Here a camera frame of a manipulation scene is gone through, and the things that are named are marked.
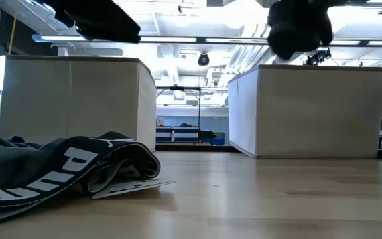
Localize black garment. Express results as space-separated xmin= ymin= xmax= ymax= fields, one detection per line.
xmin=266 ymin=0 xmax=334 ymax=61

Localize underwear with black lettered waistband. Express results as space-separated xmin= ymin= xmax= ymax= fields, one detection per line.
xmin=0 ymin=122 xmax=162 ymax=230

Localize blue white striped box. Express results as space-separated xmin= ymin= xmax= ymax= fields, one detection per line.
xmin=155 ymin=125 xmax=173 ymax=143
xmin=172 ymin=125 xmax=200 ymax=143

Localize black background item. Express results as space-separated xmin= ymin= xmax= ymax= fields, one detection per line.
xmin=198 ymin=130 xmax=217 ymax=140

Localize black folding table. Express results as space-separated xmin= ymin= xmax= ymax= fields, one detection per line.
xmin=155 ymin=86 xmax=202 ymax=133

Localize overhead light bar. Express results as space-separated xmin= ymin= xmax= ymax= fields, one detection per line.
xmin=31 ymin=34 xmax=382 ymax=47

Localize beige fabric storage bin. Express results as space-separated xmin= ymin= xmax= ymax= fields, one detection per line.
xmin=227 ymin=64 xmax=382 ymax=159
xmin=0 ymin=55 xmax=157 ymax=152

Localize black ceiling-mounted device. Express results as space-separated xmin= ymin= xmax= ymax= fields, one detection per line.
xmin=305 ymin=48 xmax=332 ymax=66

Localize yellow cord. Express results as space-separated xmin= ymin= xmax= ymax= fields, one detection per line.
xmin=7 ymin=16 xmax=18 ymax=56

